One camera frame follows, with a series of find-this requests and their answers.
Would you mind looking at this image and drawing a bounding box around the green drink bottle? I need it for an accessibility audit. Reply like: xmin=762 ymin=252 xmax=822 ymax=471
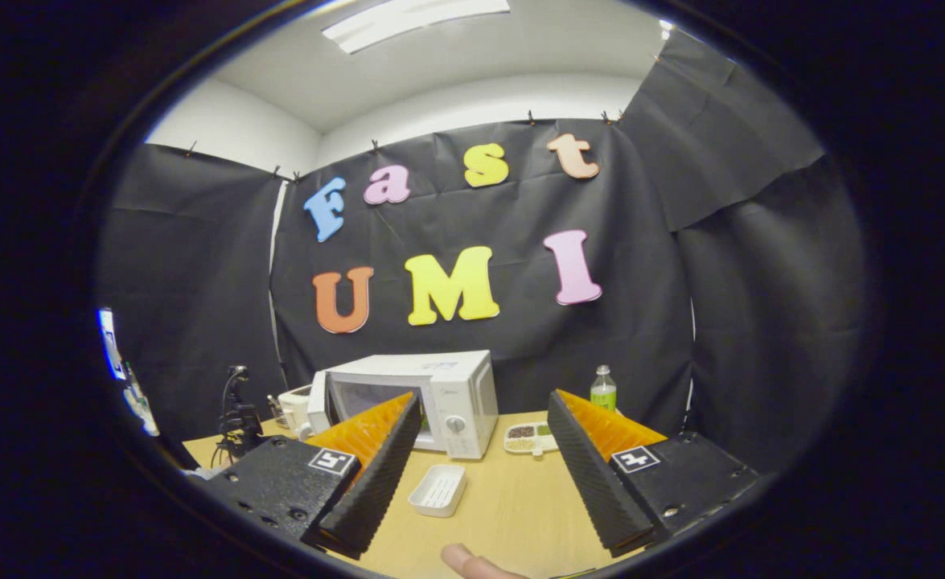
xmin=590 ymin=365 xmax=618 ymax=413

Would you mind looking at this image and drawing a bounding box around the white toaster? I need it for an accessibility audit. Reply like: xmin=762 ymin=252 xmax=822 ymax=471
xmin=277 ymin=384 xmax=314 ymax=435

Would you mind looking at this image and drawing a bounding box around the black backdrop cloth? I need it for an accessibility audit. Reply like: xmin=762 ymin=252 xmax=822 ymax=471
xmin=96 ymin=31 xmax=867 ymax=475

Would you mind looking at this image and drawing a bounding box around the long ceiling light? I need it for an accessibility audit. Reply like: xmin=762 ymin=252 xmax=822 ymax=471
xmin=321 ymin=0 xmax=512 ymax=55

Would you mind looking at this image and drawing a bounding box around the white ribbed tray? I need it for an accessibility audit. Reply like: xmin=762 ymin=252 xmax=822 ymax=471
xmin=408 ymin=464 xmax=467 ymax=518

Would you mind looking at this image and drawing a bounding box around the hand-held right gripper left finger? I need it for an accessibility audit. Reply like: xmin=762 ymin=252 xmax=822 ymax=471
xmin=199 ymin=392 xmax=423 ymax=561

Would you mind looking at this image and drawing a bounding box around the white microwave oven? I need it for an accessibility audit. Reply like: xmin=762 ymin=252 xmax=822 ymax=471
xmin=307 ymin=350 xmax=499 ymax=461

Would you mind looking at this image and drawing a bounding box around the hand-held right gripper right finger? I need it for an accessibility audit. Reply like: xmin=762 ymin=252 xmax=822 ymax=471
xmin=547 ymin=389 xmax=762 ymax=558

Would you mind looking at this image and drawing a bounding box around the white divided dish with grains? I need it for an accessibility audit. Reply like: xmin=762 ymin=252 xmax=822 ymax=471
xmin=504 ymin=421 xmax=560 ymax=458

